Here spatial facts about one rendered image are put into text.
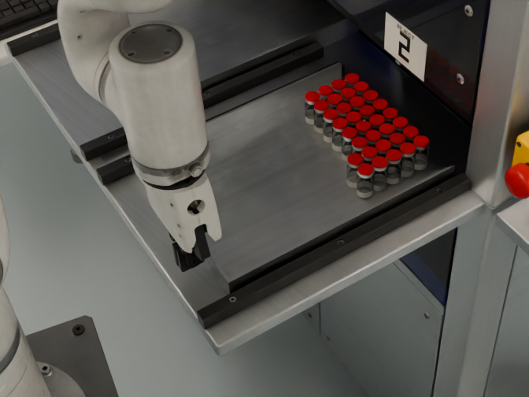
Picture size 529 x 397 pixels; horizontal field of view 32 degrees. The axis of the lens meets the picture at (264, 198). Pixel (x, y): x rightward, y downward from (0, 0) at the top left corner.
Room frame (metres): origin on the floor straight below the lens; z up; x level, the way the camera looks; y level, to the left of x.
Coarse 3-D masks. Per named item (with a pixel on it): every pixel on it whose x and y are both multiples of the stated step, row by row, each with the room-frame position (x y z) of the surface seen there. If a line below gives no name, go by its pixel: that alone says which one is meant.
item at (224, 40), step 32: (192, 0) 1.30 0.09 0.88; (224, 0) 1.29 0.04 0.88; (256, 0) 1.28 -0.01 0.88; (288, 0) 1.28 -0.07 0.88; (320, 0) 1.27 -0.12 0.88; (192, 32) 1.21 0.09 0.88; (224, 32) 1.20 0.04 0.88; (256, 32) 1.20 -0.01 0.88; (288, 32) 1.19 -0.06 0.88; (320, 32) 1.15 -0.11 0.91; (352, 32) 1.18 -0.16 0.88; (224, 64) 1.13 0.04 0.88; (256, 64) 1.09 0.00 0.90
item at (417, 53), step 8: (392, 24) 0.98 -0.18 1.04; (400, 24) 0.97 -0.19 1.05; (392, 32) 0.98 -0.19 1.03; (408, 32) 0.95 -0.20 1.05; (384, 40) 1.00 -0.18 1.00; (392, 40) 0.98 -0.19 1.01; (400, 40) 0.97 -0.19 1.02; (416, 40) 0.94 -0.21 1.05; (384, 48) 1.00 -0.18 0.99; (392, 48) 0.98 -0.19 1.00; (416, 48) 0.94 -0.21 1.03; (424, 48) 0.92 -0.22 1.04; (408, 56) 0.95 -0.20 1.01; (416, 56) 0.94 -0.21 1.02; (424, 56) 0.92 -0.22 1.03; (408, 64) 0.95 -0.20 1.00; (416, 64) 0.93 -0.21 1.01; (424, 64) 0.92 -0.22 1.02; (416, 72) 0.93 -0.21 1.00; (424, 72) 0.92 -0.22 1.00
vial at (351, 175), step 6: (348, 156) 0.86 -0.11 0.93; (354, 156) 0.86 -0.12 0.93; (360, 156) 0.86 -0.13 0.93; (348, 162) 0.85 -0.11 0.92; (354, 162) 0.85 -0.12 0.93; (360, 162) 0.85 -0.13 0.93; (348, 168) 0.85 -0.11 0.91; (354, 168) 0.85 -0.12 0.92; (348, 174) 0.85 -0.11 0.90; (354, 174) 0.84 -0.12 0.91; (348, 180) 0.85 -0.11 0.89; (354, 180) 0.84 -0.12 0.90; (354, 186) 0.84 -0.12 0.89
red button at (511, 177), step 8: (512, 168) 0.73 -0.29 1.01; (520, 168) 0.73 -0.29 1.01; (528, 168) 0.73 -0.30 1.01; (512, 176) 0.73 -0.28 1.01; (520, 176) 0.72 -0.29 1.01; (528, 176) 0.72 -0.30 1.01; (512, 184) 0.72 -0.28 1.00; (520, 184) 0.71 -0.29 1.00; (528, 184) 0.71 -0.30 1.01; (512, 192) 0.72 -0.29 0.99; (520, 192) 0.71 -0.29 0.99; (528, 192) 0.71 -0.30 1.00
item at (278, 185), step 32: (288, 96) 1.02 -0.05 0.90; (224, 128) 0.97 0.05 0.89; (256, 128) 0.98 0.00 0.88; (288, 128) 0.97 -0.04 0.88; (224, 160) 0.92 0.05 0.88; (256, 160) 0.91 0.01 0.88; (288, 160) 0.91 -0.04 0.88; (320, 160) 0.90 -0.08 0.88; (224, 192) 0.86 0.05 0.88; (256, 192) 0.85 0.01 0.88; (288, 192) 0.85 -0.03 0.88; (320, 192) 0.84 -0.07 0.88; (352, 192) 0.84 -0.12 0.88; (384, 192) 0.83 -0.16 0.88; (416, 192) 0.81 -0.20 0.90; (224, 224) 0.80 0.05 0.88; (256, 224) 0.79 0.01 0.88; (288, 224) 0.79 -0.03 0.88; (320, 224) 0.79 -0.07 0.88; (352, 224) 0.76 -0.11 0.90; (224, 256) 0.75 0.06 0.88; (256, 256) 0.74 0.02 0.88; (288, 256) 0.72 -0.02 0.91; (224, 288) 0.69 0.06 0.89
